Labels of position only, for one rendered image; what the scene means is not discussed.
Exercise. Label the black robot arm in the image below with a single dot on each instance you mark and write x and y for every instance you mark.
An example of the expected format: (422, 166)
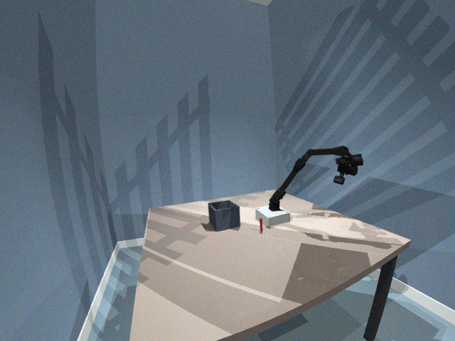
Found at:
(355, 160)

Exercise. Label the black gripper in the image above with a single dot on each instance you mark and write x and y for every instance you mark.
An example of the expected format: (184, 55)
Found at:
(339, 179)

